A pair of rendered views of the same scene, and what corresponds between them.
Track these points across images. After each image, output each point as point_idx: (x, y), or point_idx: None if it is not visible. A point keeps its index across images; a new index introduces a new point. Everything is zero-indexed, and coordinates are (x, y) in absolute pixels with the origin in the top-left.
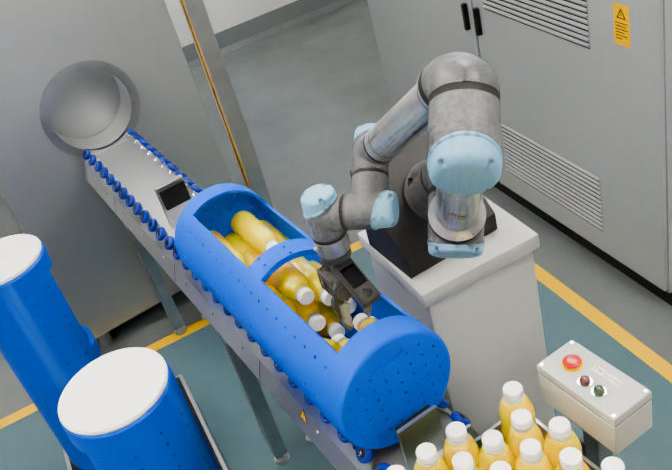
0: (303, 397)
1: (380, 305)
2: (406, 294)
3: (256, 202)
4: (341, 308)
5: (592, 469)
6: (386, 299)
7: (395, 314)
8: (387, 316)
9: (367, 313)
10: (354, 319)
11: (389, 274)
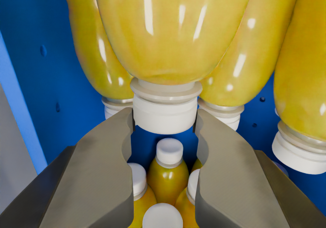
0: (262, 99)
1: (73, 132)
2: (3, 121)
3: None
4: (273, 208)
5: None
6: (26, 119)
7: (47, 66)
8: (77, 98)
9: (127, 116)
10: (187, 124)
11: (12, 187)
